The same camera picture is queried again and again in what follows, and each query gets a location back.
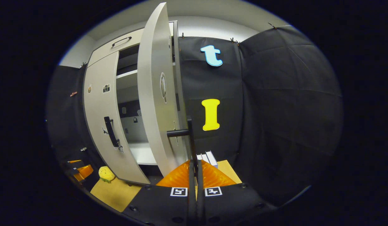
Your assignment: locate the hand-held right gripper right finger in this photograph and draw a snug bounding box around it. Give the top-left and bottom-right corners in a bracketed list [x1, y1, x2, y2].
[196, 159, 277, 226]

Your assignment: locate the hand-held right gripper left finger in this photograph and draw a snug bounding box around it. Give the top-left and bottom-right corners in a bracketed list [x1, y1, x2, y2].
[122, 159, 197, 226]

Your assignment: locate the black door handle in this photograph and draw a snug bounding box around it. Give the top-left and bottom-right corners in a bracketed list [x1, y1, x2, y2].
[167, 116, 199, 176]
[104, 116, 120, 148]

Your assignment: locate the cabinet door with camera sticker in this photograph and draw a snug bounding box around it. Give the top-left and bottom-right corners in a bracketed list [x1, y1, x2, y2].
[83, 51, 150, 185]

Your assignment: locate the cabinet door with headphone sticker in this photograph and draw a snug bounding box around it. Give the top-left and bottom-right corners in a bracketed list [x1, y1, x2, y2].
[137, 3, 189, 177]

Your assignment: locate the grey double-door shoe cabinet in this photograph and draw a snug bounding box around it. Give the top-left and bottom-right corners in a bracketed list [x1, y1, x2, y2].
[83, 20, 189, 186]

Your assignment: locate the white cabinet shelf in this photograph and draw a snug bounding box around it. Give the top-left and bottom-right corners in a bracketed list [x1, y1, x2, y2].
[116, 70, 138, 79]
[129, 142, 158, 165]

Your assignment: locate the yellow plush toy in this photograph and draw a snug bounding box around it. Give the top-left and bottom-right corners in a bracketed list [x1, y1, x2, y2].
[98, 166, 116, 183]

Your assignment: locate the wooden base board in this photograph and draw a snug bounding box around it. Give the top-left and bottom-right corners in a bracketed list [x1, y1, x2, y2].
[90, 159, 242, 213]

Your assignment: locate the white box with blue edge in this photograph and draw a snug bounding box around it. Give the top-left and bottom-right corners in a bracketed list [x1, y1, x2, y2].
[206, 151, 218, 169]

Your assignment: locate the black backdrop cloth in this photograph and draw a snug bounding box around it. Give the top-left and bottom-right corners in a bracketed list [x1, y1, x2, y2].
[46, 64, 102, 189]
[178, 25, 344, 206]

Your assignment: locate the black curved cabinet handle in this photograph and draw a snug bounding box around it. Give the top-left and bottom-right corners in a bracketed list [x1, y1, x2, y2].
[111, 36, 132, 47]

